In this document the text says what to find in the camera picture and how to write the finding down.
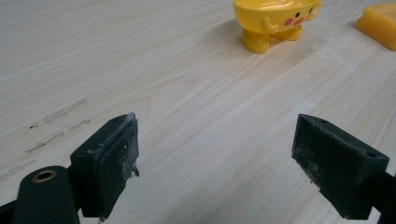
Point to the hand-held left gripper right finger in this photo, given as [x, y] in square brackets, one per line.
[337, 168]

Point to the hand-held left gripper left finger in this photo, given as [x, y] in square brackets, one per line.
[102, 165]

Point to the yellow block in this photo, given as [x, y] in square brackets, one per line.
[378, 25]

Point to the yellow duck toy figure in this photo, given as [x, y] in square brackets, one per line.
[274, 23]

